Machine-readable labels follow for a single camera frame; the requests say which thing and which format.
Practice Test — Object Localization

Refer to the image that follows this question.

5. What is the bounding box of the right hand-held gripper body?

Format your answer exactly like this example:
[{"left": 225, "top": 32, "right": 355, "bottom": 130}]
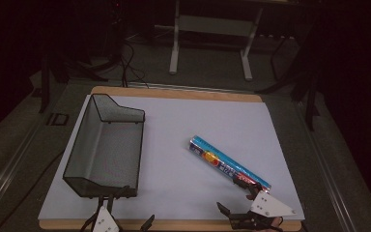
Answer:
[{"left": 227, "top": 190, "right": 299, "bottom": 232}]

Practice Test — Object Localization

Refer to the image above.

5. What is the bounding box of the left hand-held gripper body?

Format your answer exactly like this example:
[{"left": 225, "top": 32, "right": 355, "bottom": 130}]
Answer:
[{"left": 79, "top": 206, "right": 121, "bottom": 232}]

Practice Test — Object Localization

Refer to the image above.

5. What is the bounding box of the long blue wrap box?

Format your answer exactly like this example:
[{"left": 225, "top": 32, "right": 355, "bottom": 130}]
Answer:
[{"left": 187, "top": 134, "right": 272, "bottom": 193}]

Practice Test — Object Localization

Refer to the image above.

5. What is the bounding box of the black wire mesh basket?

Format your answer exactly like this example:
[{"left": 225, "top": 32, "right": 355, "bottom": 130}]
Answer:
[{"left": 62, "top": 93, "right": 147, "bottom": 199}]

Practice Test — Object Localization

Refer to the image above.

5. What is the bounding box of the person's right hand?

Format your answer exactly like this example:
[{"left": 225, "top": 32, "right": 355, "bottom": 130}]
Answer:
[{"left": 261, "top": 216, "right": 286, "bottom": 232}]

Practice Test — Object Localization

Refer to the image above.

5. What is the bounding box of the white table mat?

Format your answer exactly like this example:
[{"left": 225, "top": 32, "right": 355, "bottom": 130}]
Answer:
[{"left": 38, "top": 94, "right": 305, "bottom": 222}]

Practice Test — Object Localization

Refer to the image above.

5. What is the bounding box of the thin black stand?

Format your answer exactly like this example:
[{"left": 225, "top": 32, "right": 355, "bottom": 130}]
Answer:
[{"left": 269, "top": 34, "right": 296, "bottom": 82}]

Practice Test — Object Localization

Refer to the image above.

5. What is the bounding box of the black stand leg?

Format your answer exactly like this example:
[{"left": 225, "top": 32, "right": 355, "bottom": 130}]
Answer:
[{"left": 39, "top": 52, "right": 52, "bottom": 114}]

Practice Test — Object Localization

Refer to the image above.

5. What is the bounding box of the white metal stand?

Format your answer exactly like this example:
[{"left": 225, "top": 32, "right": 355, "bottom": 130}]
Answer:
[{"left": 168, "top": 0, "right": 265, "bottom": 82}]

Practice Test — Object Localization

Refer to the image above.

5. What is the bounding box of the grey metal rail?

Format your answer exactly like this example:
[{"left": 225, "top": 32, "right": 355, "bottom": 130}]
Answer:
[
  {"left": 294, "top": 101, "right": 360, "bottom": 232},
  {"left": 127, "top": 80, "right": 262, "bottom": 95},
  {"left": 0, "top": 120, "right": 51, "bottom": 223}
]

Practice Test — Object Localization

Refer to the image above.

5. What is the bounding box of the black metal bracket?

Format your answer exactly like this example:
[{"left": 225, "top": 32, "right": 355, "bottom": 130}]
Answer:
[{"left": 46, "top": 112, "right": 70, "bottom": 127}]

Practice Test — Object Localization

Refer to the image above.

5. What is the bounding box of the black cable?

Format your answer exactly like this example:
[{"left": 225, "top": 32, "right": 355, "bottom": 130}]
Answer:
[{"left": 119, "top": 40, "right": 150, "bottom": 89}]

